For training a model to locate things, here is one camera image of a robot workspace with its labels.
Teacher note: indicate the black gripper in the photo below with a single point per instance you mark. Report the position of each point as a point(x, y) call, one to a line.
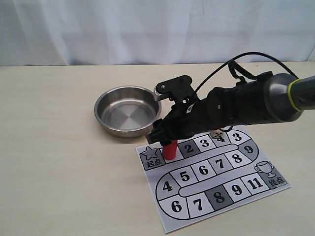
point(181, 123)

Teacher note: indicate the red cylinder game piece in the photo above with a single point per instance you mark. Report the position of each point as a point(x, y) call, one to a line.
point(169, 151)

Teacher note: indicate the round stainless steel bowl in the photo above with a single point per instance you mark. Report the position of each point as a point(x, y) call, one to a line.
point(127, 111)

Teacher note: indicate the beige wooden die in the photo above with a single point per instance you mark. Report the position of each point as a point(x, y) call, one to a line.
point(216, 134)

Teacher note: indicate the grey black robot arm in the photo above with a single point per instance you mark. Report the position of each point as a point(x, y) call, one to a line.
point(269, 98)

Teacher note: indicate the paper game board sheet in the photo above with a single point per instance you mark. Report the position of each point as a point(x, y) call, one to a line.
point(208, 177)

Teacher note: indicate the white backdrop curtain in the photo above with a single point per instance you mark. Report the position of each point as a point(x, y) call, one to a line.
point(112, 32)

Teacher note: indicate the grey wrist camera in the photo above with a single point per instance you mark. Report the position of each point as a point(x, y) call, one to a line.
point(177, 89)

